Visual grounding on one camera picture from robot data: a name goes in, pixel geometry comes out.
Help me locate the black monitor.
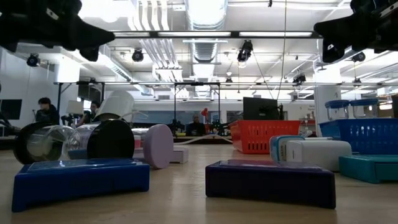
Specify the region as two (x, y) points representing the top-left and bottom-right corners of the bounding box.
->
(243, 96), (280, 121)

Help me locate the person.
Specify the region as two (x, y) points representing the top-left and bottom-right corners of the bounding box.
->
(77, 100), (102, 124)
(34, 96), (60, 124)
(185, 113), (206, 137)

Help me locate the black hourglass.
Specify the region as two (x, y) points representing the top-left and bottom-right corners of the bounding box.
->
(12, 119), (136, 166)

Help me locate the red plastic basket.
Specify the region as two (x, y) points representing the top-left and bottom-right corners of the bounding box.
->
(228, 119), (302, 155)

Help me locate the small white box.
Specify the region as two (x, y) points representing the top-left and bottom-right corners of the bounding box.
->
(169, 146), (190, 165)

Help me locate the white lampshade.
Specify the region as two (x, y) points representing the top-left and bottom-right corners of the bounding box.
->
(65, 100), (85, 115)

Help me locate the black background frame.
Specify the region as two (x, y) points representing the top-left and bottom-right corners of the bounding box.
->
(53, 80), (398, 138)

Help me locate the white rounded box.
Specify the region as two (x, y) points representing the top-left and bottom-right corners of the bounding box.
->
(285, 139), (353, 172)

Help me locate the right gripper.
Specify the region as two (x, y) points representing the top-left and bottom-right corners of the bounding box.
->
(313, 0), (389, 63)

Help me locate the blue box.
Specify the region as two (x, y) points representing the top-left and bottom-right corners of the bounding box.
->
(11, 157), (150, 213)

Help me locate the teal and white charger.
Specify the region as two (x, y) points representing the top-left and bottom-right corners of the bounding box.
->
(269, 134), (305, 162)

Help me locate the teal box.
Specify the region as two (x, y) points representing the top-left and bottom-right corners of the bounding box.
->
(338, 154), (398, 184)

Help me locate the black overhead beam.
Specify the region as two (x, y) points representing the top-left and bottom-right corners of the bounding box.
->
(111, 30), (323, 39)

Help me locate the blue plastic basket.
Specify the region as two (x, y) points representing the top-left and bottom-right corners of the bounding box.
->
(318, 118), (398, 156)

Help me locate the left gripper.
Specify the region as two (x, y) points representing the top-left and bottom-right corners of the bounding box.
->
(18, 0), (116, 62)

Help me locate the lilac hourglass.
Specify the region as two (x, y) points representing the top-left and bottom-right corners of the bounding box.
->
(132, 123), (174, 170)

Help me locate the dark purple box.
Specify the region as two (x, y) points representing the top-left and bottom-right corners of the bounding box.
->
(204, 159), (337, 209)

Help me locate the dark wall screen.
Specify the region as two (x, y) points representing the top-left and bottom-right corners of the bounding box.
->
(0, 98), (23, 121)

